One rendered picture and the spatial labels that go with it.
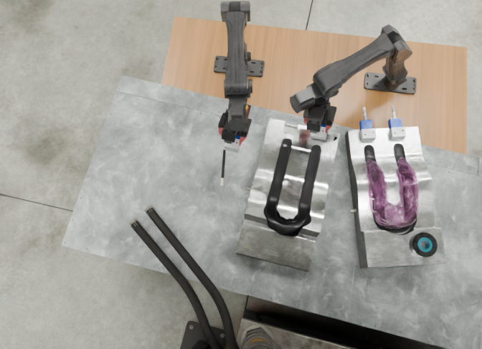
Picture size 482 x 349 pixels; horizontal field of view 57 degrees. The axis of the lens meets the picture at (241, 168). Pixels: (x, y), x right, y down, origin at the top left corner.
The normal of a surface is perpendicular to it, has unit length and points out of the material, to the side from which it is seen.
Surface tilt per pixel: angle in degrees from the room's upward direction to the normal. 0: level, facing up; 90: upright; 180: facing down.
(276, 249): 0
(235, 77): 15
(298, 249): 0
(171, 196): 0
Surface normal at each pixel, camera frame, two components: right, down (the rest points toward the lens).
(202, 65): -0.02, -0.25
